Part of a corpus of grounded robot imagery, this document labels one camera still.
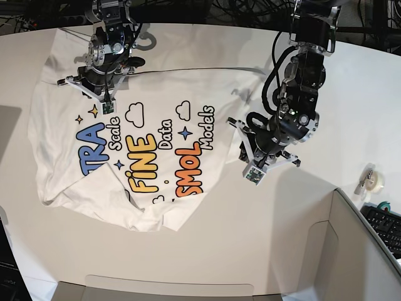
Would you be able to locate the black computer keyboard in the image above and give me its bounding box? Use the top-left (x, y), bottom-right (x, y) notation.
top-left (360, 206), bottom-right (400, 260)

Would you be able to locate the green tape roll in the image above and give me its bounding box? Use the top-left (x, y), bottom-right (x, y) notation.
top-left (377, 201), bottom-right (391, 212)

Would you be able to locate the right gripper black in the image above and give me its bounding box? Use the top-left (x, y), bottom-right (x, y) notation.
top-left (57, 67), bottom-right (130, 102)

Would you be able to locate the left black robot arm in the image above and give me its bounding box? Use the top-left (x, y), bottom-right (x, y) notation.
top-left (228, 1), bottom-right (343, 181)

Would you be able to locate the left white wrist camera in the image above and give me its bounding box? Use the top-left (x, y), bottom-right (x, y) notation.
top-left (242, 163), bottom-right (267, 186)

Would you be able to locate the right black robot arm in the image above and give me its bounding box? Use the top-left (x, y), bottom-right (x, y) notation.
top-left (57, 1), bottom-right (157, 105)

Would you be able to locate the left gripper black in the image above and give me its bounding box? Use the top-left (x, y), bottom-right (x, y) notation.
top-left (227, 117), bottom-right (301, 171)

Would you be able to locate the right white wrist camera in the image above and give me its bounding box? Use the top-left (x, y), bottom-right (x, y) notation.
top-left (101, 100), bottom-right (117, 115)

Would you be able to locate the white t-shirt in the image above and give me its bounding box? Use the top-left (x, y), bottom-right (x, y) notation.
top-left (28, 30), bottom-right (261, 232)

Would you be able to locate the white tape dispenser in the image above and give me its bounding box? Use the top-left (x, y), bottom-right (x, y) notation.
top-left (354, 163), bottom-right (385, 202)

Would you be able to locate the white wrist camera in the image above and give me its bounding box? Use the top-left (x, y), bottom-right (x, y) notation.
top-left (101, 100), bottom-right (117, 115)
top-left (242, 163), bottom-right (267, 186)

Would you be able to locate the beige cardboard side panel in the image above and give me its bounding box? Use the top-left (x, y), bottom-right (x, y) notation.
top-left (278, 189), bottom-right (400, 300)

